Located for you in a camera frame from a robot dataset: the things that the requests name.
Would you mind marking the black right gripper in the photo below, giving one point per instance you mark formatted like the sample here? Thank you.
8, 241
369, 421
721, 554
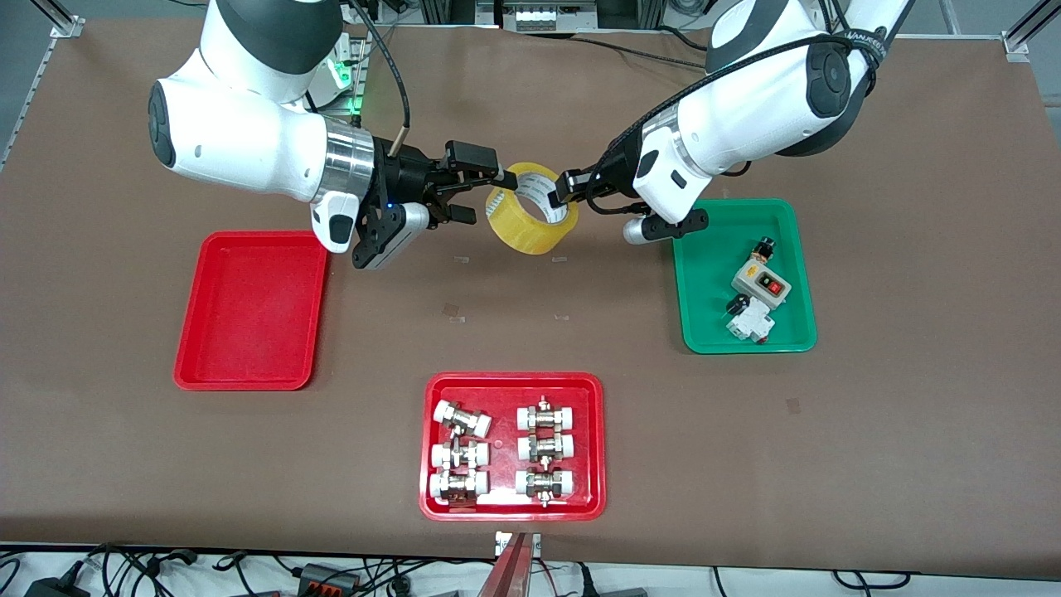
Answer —
402, 178

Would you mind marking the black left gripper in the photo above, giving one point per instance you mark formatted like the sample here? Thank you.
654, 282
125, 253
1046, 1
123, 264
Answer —
611, 177

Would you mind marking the yellow tape roll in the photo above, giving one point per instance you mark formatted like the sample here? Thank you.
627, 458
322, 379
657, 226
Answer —
522, 232

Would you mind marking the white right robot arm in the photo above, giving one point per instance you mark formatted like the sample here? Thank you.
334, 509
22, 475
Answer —
240, 141

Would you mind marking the green plastic tray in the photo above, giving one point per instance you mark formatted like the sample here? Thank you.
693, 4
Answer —
704, 307

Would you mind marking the empty red plastic tray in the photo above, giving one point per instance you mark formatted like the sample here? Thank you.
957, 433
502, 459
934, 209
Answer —
249, 315

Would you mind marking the red tray with fittings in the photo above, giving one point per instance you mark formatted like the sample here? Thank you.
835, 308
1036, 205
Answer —
504, 448

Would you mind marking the white terminal block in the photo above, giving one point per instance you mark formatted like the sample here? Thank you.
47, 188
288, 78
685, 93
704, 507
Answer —
535, 20

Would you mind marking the black brass knob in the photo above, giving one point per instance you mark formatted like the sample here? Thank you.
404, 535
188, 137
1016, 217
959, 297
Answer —
763, 247

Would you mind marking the white circuit breaker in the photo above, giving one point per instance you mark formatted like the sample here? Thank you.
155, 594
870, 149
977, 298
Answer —
753, 323

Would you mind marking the white capped metal pipe fitting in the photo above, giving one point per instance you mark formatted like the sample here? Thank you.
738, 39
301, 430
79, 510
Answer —
546, 416
546, 448
458, 487
462, 419
545, 484
460, 454

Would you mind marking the red aluminium profile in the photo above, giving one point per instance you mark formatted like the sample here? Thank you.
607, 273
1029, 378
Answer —
507, 576

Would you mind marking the black box orange connectors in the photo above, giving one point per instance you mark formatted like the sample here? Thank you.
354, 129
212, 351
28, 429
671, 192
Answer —
327, 578

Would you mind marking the black power adapter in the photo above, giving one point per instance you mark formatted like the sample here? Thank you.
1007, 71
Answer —
58, 587

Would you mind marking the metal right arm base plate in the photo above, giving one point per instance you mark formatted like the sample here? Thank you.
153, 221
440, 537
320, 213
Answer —
360, 83

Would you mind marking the grey switch box red button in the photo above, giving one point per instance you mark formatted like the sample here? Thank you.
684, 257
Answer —
758, 284

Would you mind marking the silver metal bracket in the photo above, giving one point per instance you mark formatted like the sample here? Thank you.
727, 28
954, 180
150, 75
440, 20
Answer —
501, 543

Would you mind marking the silver table corner bracket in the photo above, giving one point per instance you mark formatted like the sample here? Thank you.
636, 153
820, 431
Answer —
1016, 48
66, 27

